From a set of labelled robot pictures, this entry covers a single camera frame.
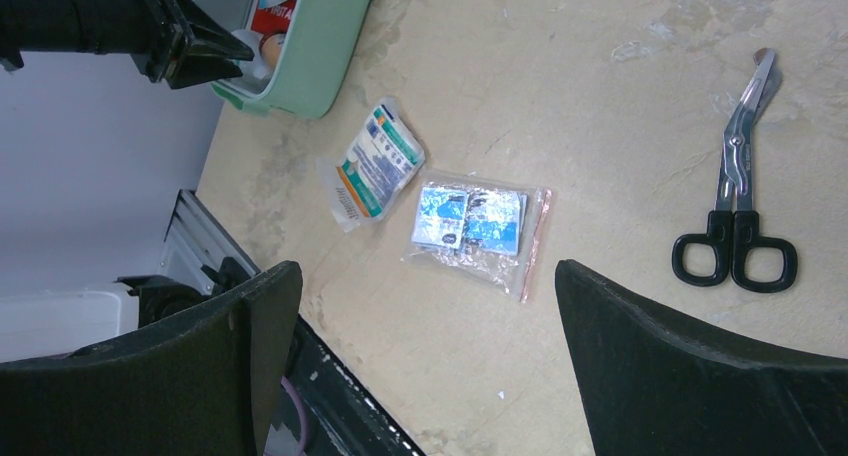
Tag black handled medical scissors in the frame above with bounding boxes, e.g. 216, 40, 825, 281
671, 47, 799, 294

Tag red first aid pouch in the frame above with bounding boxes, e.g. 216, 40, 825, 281
250, 0, 297, 35

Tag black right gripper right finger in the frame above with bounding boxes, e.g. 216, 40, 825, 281
555, 260, 847, 455

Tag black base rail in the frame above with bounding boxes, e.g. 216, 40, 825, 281
119, 257, 425, 456

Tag green white mask packet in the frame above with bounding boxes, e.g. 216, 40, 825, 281
316, 96, 426, 232

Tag clear zip bag of pads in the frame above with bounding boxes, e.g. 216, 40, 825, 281
402, 169, 553, 302

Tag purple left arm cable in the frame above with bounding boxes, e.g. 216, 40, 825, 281
281, 376, 311, 456

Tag mint green storage case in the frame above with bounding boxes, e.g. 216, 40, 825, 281
194, 0, 370, 119

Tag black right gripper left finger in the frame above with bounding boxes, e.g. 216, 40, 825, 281
1, 261, 303, 455

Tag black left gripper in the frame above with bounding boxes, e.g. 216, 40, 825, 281
132, 0, 255, 90

